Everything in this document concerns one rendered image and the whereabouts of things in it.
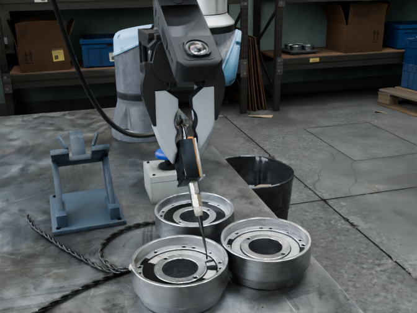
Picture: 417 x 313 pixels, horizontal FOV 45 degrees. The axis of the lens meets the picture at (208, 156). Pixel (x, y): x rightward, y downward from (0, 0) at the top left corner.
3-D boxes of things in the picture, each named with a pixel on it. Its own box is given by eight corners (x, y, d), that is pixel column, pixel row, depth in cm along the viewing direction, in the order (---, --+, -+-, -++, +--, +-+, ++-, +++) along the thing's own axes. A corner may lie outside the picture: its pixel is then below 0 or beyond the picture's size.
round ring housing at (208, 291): (238, 272, 59) (239, 241, 58) (211, 329, 50) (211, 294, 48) (156, 259, 62) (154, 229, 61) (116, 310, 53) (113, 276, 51)
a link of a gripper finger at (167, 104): (165, 151, 64) (169, 78, 61) (178, 166, 59) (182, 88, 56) (141, 151, 63) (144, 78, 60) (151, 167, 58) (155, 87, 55)
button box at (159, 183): (196, 199, 79) (195, 169, 77) (151, 204, 77) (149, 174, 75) (185, 179, 86) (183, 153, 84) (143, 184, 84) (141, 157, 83)
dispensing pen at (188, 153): (198, 255, 54) (171, 110, 58) (190, 258, 58) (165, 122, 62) (218, 251, 55) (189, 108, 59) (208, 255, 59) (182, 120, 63)
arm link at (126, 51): (122, 82, 115) (117, 22, 110) (180, 82, 114) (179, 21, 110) (109, 95, 104) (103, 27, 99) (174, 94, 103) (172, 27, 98)
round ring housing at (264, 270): (311, 250, 64) (313, 221, 62) (306, 299, 54) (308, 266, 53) (230, 241, 66) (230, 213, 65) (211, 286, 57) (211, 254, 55)
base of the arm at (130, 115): (108, 126, 117) (105, 84, 114) (172, 120, 121) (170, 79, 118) (115, 146, 104) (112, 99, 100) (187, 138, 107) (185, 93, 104)
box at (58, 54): (81, 69, 387) (76, 19, 374) (13, 74, 371) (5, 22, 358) (75, 61, 423) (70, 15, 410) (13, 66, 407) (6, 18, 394)
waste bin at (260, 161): (303, 284, 194) (309, 181, 180) (220, 299, 186) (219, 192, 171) (270, 241, 225) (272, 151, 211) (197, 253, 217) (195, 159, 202)
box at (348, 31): (390, 51, 453) (396, 0, 438) (337, 54, 440) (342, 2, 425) (363, 45, 492) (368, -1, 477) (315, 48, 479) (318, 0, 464)
